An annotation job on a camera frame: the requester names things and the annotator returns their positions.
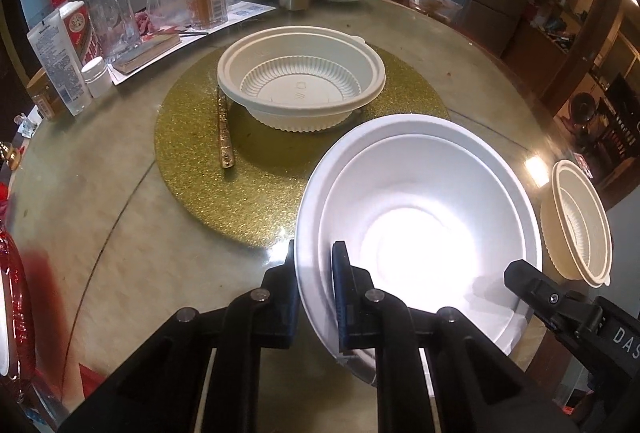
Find white foam bowl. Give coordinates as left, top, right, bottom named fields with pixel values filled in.
left=294, top=113, right=542, bottom=383

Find gold glitter round placemat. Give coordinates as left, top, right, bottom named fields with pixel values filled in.
left=154, top=49, right=449, bottom=248

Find cream ribbed plastic bowl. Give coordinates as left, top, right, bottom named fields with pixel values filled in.
left=217, top=26, right=386, bottom=133

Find red glass plate left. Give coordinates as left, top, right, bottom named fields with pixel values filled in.
left=1, top=224, right=36, bottom=401

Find small book on tray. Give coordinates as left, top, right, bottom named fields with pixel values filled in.
left=112, top=33, right=180, bottom=75

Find small white cap jar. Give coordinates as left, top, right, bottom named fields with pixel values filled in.
left=81, top=56, right=113, bottom=98

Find gold pagoda ornament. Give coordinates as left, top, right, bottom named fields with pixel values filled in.
left=0, top=141, right=22, bottom=172

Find white paper tray sheet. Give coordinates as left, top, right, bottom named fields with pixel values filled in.
left=106, top=0, right=278, bottom=88

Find orange lid peanut jar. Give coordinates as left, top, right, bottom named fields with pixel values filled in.
left=26, top=68, right=65, bottom=120

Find red white liquor box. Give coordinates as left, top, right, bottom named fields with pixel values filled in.
left=51, top=0, right=101, bottom=66

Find tall white lotion bottle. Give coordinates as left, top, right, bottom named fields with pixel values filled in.
left=27, top=10, right=92, bottom=116

